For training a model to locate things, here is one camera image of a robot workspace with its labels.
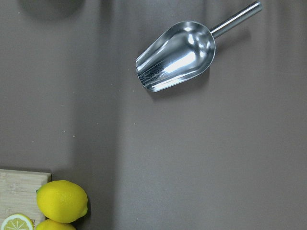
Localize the shiny steel scoop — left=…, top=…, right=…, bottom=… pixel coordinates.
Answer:
left=136, top=1, right=262, bottom=92

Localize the whole yellow lemon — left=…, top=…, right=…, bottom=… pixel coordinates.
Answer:
left=36, top=219, right=76, bottom=230
left=36, top=180, right=88, bottom=223

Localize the whole yellow lemon near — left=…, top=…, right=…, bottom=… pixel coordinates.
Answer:
left=36, top=219, right=76, bottom=230

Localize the whole yellow lemon far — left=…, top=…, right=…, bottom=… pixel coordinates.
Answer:
left=36, top=180, right=88, bottom=223

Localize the bamboo cutting board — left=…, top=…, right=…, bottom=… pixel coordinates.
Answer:
left=0, top=169, right=52, bottom=227

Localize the lemon slice upper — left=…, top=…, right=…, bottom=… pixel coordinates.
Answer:
left=0, top=214, right=34, bottom=230

